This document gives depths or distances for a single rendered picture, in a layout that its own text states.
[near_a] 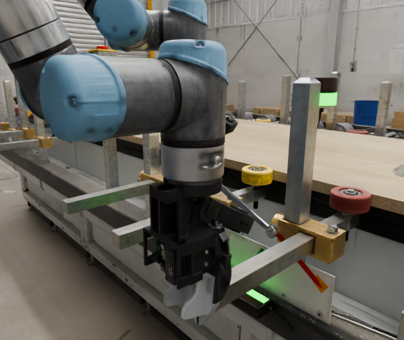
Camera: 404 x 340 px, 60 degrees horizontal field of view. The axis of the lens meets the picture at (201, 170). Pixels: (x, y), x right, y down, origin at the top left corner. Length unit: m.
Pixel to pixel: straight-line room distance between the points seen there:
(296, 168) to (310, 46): 8.29
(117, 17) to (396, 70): 7.68
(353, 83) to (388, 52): 0.88
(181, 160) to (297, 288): 0.44
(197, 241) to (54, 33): 0.27
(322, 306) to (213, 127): 0.45
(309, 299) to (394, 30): 7.65
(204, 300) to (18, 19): 0.38
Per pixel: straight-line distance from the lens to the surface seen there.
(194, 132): 0.37
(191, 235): 0.41
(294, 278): 0.74
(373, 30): 8.33
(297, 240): 0.65
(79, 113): 0.30
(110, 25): 0.57
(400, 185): 0.91
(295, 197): 0.68
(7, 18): 0.42
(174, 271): 0.41
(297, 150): 0.66
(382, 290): 0.92
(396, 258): 0.88
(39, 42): 0.42
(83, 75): 0.30
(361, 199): 0.77
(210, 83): 0.37
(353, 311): 0.93
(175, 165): 0.38
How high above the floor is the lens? 1.15
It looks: 15 degrees down
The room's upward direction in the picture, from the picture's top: straight up
